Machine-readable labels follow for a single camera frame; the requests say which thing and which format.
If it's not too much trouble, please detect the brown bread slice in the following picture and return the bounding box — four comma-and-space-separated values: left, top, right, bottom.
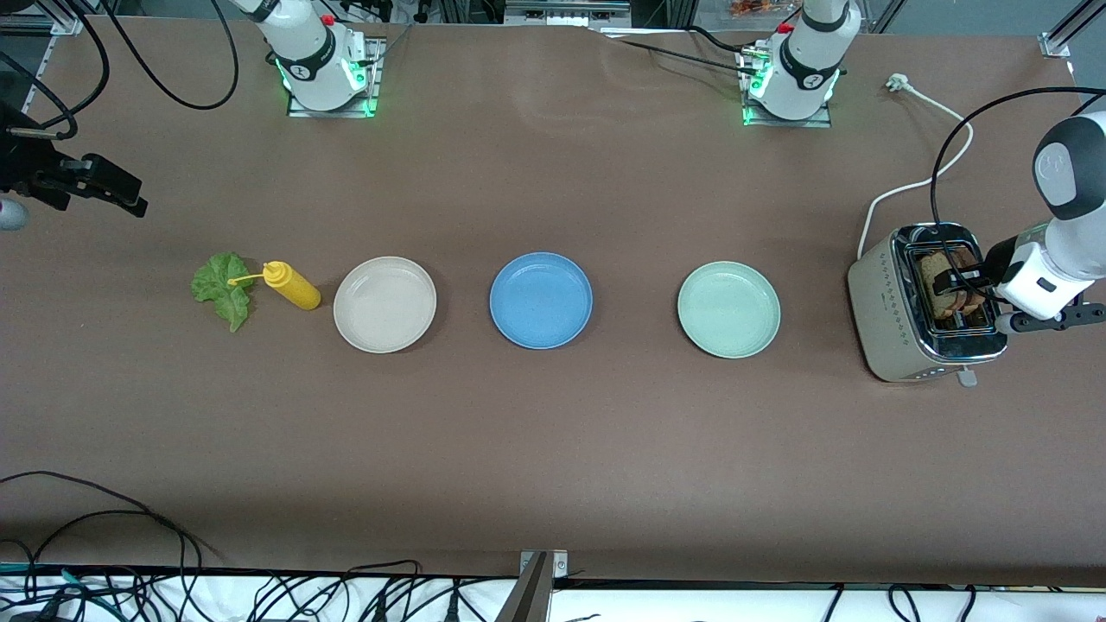
949, 251, 987, 316
918, 252, 953, 316

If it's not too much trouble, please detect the green lettuce leaf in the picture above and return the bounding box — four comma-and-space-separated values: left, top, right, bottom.
191, 251, 257, 333

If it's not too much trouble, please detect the yellow squeeze bottle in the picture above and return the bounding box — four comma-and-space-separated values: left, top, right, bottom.
226, 260, 322, 311

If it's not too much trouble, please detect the mint green plate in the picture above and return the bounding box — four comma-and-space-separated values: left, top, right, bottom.
677, 261, 782, 359

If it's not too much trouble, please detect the beige plate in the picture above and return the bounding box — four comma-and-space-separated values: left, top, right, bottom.
333, 256, 438, 354

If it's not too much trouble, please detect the blue plate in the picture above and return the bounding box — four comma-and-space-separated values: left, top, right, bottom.
489, 251, 594, 350

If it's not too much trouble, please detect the beige chrome toaster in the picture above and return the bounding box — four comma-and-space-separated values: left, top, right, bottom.
847, 222, 1010, 387

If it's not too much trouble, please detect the white sheet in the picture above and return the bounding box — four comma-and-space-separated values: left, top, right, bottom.
0, 572, 1106, 622

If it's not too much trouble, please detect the grey metal bar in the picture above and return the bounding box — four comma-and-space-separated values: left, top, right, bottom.
495, 553, 551, 622

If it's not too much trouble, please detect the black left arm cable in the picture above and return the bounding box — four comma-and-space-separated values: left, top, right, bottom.
931, 86, 1106, 251

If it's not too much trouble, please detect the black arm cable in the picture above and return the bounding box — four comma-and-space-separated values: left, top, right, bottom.
102, 0, 240, 111
931, 86, 1106, 251

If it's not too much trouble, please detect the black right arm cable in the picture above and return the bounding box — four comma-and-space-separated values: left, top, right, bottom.
102, 0, 240, 111

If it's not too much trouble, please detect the aluminium frame profile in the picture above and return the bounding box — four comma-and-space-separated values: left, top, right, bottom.
0, 13, 86, 35

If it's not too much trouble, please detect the white toaster power cable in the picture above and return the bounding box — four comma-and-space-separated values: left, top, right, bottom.
857, 73, 975, 260

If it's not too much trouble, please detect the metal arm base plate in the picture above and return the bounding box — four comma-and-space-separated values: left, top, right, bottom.
741, 43, 832, 129
287, 36, 385, 118

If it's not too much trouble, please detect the grey network switch box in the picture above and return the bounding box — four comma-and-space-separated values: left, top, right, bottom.
505, 0, 632, 27

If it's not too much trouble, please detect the small metal bracket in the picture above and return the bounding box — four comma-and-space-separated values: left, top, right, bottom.
518, 550, 569, 578

